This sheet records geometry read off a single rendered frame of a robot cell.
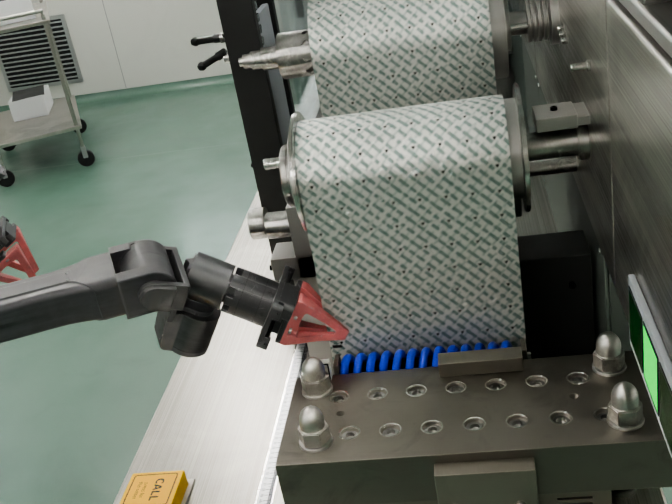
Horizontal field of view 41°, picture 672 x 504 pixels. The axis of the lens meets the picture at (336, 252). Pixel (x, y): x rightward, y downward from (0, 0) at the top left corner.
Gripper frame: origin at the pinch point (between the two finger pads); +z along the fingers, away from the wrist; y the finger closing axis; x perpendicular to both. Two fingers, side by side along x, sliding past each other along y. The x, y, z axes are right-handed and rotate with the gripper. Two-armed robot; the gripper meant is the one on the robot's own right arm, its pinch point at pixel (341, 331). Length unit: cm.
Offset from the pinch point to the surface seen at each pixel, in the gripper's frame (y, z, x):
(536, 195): -72, 34, 1
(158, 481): 8.5, -14.1, -24.6
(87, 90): -556, -184, -219
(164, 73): -556, -131, -183
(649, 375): 29.7, 20.4, 24.7
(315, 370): 8.1, -1.9, -1.2
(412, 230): 0.2, 2.6, 16.0
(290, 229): -7.0, -10.1, 6.9
